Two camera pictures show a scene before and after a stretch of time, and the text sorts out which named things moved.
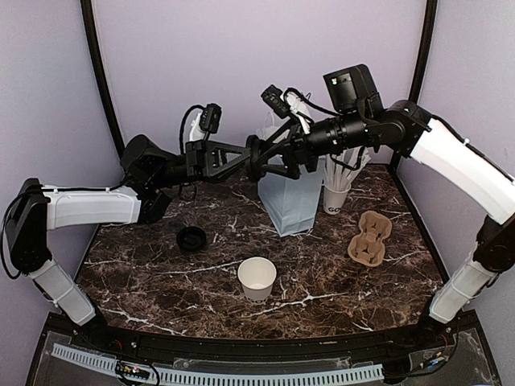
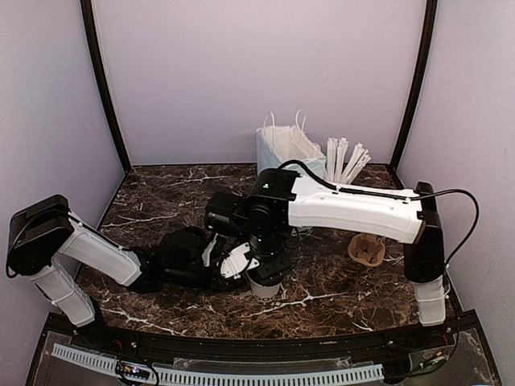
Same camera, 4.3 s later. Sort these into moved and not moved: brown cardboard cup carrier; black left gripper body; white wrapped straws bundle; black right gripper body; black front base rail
Moved: black right gripper body; black left gripper body
Not moved: black front base rail; white wrapped straws bundle; brown cardboard cup carrier
